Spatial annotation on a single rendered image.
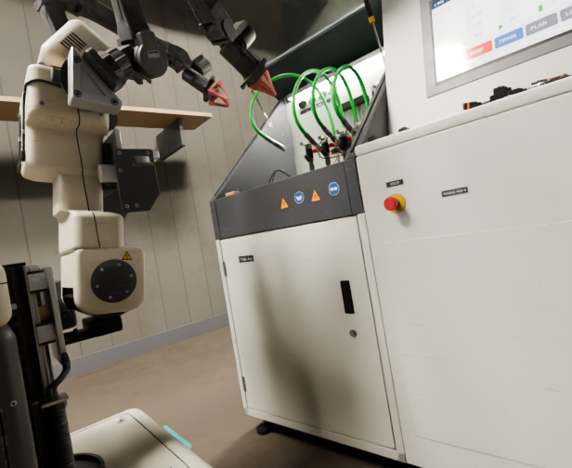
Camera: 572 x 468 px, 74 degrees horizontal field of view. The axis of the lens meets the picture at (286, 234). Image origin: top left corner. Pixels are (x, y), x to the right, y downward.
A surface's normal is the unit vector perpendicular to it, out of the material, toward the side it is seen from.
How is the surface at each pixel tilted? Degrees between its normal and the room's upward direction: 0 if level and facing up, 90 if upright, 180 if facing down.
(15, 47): 90
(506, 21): 76
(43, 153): 90
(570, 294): 90
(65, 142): 90
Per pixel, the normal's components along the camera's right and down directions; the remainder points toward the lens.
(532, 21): -0.69, -0.13
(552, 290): -0.66, 0.11
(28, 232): 0.62, -0.11
